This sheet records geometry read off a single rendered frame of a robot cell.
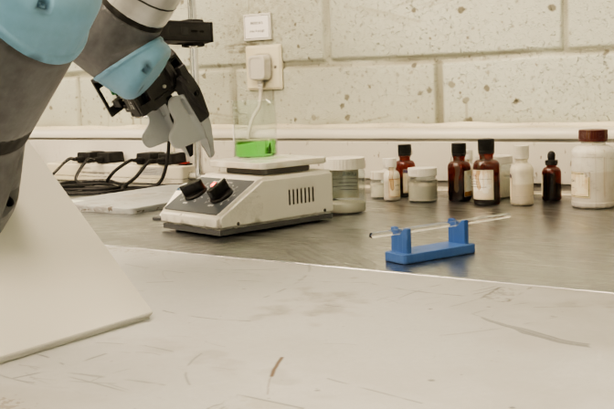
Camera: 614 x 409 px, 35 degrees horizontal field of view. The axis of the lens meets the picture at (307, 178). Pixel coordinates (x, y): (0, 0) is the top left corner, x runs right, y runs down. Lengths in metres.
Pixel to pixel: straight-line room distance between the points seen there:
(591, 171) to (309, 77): 0.64
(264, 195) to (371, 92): 0.55
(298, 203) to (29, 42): 0.69
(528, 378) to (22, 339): 0.35
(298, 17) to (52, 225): 1.09
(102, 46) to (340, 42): 0.84
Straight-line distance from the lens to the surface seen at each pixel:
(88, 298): 0.78
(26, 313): 0.74
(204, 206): 1.24
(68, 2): 0.65
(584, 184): 1.40
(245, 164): 1.27
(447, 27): 1.67
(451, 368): 0.64
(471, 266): 0.98
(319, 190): 1.30
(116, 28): 0.99
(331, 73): 1.79
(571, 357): 0.67
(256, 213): 1.23
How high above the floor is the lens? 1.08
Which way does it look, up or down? 5 degrees down
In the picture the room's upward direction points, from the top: 2 degrees counter-clockwise
